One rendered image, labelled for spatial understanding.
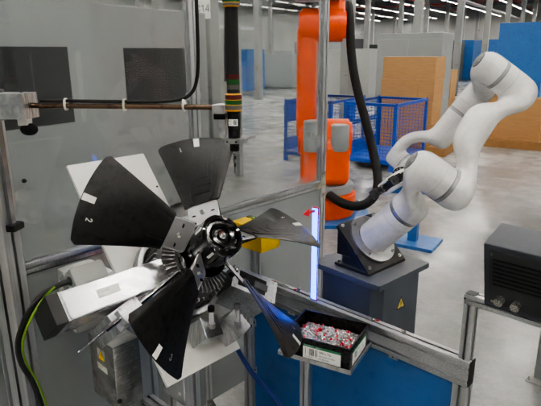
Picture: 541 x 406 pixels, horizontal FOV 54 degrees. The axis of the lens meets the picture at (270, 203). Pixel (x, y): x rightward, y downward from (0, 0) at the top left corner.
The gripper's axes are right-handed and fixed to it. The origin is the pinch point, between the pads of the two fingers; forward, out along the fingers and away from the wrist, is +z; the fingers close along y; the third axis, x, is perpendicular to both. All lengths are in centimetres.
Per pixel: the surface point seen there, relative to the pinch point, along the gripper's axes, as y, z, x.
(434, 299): 119, -165, -79
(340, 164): 200, -278, 52
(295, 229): 9.4, 38.2, 2.9
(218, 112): -8, 58, 38
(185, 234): 11, 72, 16
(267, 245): 38.9, 22.7, 5.1
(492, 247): -37, 33, -28
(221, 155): 8, 49, 32
